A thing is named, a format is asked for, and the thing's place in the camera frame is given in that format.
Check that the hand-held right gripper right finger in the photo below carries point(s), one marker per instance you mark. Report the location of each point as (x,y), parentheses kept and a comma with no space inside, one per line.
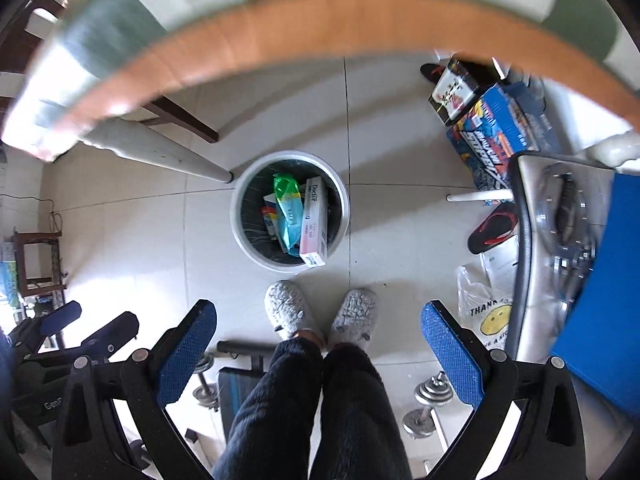
(452,355)

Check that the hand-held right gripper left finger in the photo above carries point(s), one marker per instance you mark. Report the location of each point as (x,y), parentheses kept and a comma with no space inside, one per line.
(187,355)

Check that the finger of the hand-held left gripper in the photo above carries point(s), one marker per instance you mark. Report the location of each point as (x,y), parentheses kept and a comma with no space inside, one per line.
(60,317)
(115,332)

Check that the white round trash bin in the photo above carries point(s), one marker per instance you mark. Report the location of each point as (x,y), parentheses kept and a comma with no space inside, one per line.
(240,220)

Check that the red blue white packet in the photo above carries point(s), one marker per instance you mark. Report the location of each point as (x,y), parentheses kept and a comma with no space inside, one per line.
(270,220)

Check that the green blue wet wipes packet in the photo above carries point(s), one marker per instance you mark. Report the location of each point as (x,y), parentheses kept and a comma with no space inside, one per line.
(289,210)

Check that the long white pink box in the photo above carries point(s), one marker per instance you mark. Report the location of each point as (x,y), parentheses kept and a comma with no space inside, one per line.
(314,220)

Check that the metal dumbbell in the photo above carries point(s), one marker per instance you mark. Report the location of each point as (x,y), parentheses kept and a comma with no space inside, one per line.
(206,385)
(427,405)

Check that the white smiley plastic bag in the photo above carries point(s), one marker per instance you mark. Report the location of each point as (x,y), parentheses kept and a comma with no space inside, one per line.
(487,305)

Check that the small wooden stool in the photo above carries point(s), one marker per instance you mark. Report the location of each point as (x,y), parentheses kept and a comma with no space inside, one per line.
(37,260)

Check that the black weight bench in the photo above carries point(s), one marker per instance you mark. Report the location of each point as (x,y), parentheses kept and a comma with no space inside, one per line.
(245,385)

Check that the person's left leg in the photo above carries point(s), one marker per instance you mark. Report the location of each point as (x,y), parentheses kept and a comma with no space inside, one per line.
(270,410)

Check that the person's leg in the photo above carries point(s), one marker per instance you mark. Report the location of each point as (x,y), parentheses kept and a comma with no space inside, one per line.
(360,410)
(270,410)

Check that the grey fluffy right slipper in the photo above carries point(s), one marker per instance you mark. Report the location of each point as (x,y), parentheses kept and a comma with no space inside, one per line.
(356,317)

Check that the grey fluffy slipper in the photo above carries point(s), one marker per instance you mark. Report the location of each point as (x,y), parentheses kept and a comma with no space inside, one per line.
(292,310)
(356,317)

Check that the person's right leg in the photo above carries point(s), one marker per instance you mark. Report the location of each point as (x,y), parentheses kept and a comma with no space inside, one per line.
(360,410)

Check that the grey fluffy left slipper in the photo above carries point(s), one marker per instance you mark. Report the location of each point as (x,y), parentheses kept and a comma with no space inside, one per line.
(292,310)

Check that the red black flip-flop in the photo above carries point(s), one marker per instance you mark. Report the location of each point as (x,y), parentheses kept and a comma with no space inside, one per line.
(432,71)
(492,227)

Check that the blue chair seat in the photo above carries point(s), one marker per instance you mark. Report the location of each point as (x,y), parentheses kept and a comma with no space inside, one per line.
(610,285)

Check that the white table leg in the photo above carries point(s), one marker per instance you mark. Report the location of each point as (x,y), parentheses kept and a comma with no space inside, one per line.
(160,147)

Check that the blue printed box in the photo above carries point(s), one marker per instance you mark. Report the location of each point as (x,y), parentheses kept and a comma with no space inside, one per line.
(500,130)

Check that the black printed box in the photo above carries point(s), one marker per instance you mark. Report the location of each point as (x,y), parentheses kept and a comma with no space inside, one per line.
(455,92)

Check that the wooden table with orange edge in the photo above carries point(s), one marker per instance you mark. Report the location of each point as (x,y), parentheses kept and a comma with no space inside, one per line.
(350,25)

